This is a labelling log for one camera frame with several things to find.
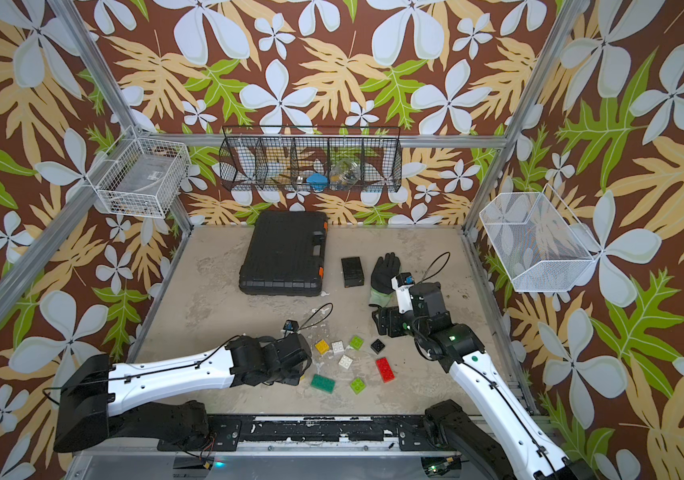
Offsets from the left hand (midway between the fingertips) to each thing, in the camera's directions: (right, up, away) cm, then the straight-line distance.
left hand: (301, 367), depth 79 cm
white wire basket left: (-49, +53, +8) cm, 73 cm away
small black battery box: (+14, +24, +21) cm, 36 cm away
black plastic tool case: (-9, +31, +23) cm, 39 cm away
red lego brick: (+23, -2, +5) cm, 24 cm away
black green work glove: (+26, +25, +26) cm, 44 cm away
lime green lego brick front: (+15, -6, +2) cm, 16 cm away
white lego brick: (+9, +3, +8) cm, 13 cm away
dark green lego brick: (+6, -6, +3) cm, 9 cm away
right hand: (+22, +16, -1) cm, 27 cm away
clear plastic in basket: (+12, +57, +19) cm, 61 cm away
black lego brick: (+21, +3, +10) cm, 24 cm away
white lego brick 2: (+12, 0, +6) cm, 13 cm away
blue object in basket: (+3, +53, +15) cm, 55 cm away
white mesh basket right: (+64, +34, +2) cm, 73 cm away
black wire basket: (+4, +62, +18) cm, 64 cm away
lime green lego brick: (+15, +4, +10) cm, 19 cm away
